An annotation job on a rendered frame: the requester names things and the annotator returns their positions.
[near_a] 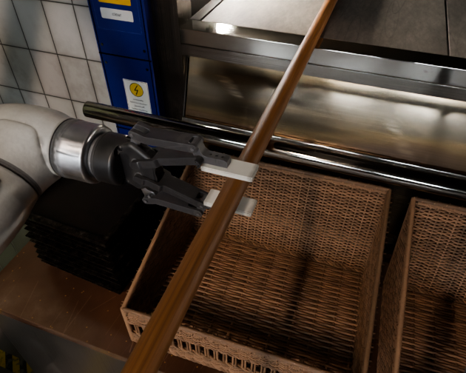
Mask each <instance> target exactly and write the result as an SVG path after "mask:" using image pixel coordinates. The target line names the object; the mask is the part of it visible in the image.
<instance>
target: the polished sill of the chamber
mask: <svg viewBox="0 0 466 373"><path fill-rule="evenodd" d="M304 38H305V36H302V35H297V34H290V33H281V32H275V31H270V30H260V29H254V28H249V27H238V26H233V25H227V24H218V23H212V22H207V21H197V20H191V19H190V20H188V21H187V22H186V23H185V24H184V25H183V26H182V27H180V40H181V43H182V44H190V45H195V46H200V47H209V48H214V49H219V50H228V51H232V52H238V53H246V54H252V55H256V56H265V57H270V58H279V59H284V60H289V61H292V59H293V57H294V56H295V54H296V52H297V51H298V49H299V47H300V45H301V43H302V42H303V39H304ZM308 64H317V65H322V66H327V67H336V68H340V69H346V70H354V71H360V72H364V73H373V74H378V75H387V76H392V77H397V78H406V79H410V80H416V81H424V82H430V83H434V84H444V85H448V86H454V87H462V88H466V58H460V57H454V56H444V55H438V54H433V53H423V52H417V51H412V50H402V49H396V48H390V47H380V46H375V45H370V44H360V43H354V42H349V41H338V40H333V39H327V38H319V40H318V42H317V45H316V47H315V48H314V51H313V53H312V54H311V57H310V59H309V60H308Z"/></svg>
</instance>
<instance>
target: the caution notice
mask: <svg viewBox="0 0 466 373"><path fill-rule="evenodd" d="M123 81H124V88H125V92H126V99H127V103H128V107H129V110H135V111H139V112H146V113H149V114H152V110H151V104H150V100H149V91H148V86H147V83H144V82H140V81H133V80H129V79H125V78H123Z"/></svg>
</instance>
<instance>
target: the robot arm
mask: <svg viewBox="0 0 466 373"><path fill-rule="evenodd" d="M203 141H204V138H203V136H202V135H197V134H192V133H187V132H178V131H174V130H165V129H161V128H156V127H151V126H149V125H147V124H145V123H143V122H141V121H139V122H137V124H136V125H135V126H134V127H133V128H132V129H131V130H130V131H129V132H128V135H125V134H121V133H117V132H113V131H112V130H111V129H110V128H109V127H108V126H106V125H103V124H97V123H92V122H89V121H85V120H82V119H78V118H72V117H69V116H68V115H67V114H65V113H63V112H61V111H58V110H54V109H51V108H48V107H42V106H38V105H33V104H17V103H6V104H0V254H1V253H2V252H3V251H4V250H5V249H6V248H7V247H8V245H9V244H10V243H11V241H12V240H13V239H14V237H15V236H16V235H17V234H18V232H19V231H20V229H21V228H22V227H23V225H24V223H25V222H26V220H27V219H28V218H29V216H30V213H31V211H32V209H33V207H34V205H35V204H36V201H37V200H38V199H39V198H40V196H41V195H42V194H43V192H44V191H45V190H46V189H47V188H48V187H50V186H51V185H52V184H54V183H55V182H56V181H57V180H58V179H60V178H61V177H64V178H70V179H75V180H78V181H83V182H86V183H89V184H96V183H99V182H101V181H102V182H105V183H108V184H114V185H117V186H120V185H124V184H131V185H133V186H135V187H137V188H139V189H141V190H142V192H143V194H144V197H143V199H142V201H143V202H144V203H145V204H157V205H160V206H164V207H167V208H170V209H174V210H177V211H180V212H185V213H187V214H190V215H194V216H198V217H201V216H202V215H203V213H204V211H205V210H206V209H211V207H212V205H213V203H214V202H215V199H216V198H217V196H218V194H219V192H220V191H219V190H216V189H211V190H210V191H209V192H206V191H204V190H202V189H200V188H198V187H196V186H193V185H191V184H189V183H187V182H185V181H182V180H181V179H179V178H176V177H175V176H173V175H171V172H170V171H168V170H166V169H164V168H163V167H162V166H183V165H196V167H197V166H198V167H197V169H198V168H201V171H204V172H210V173H214V174H217V175H222V176H226V177H230V178H236V179H239V180H242V181H248V182H252V181H253V179H254V177H255V175H256V173H257V171H258V169H259V165H258V164H253V163H249V162H245V161H239V160H235V159H231V156H230V155H227V154H224V153H219V152H214V151H211V150H209V149H208V148H206V147H205V145H204V143H203ZM148 145H151V146H155V147H150V146H148ZM166 148H167V149H166ZM201 164H202V166H201ZM200 166H201V167H200ZM161 177H162V178H161ZM160 179H161V180H160ZM159 180H160V181H159ZM199 198H201V199H199ZM256 205H257V200H255V199H252V198H247V197H242V199H241V201H240V203H239V205H238V207H237V209H236V211H235V213H236V214H239V215H245V216H248V217H251V215H252V213H253V211H254V208H255V207H256Z"/></svg>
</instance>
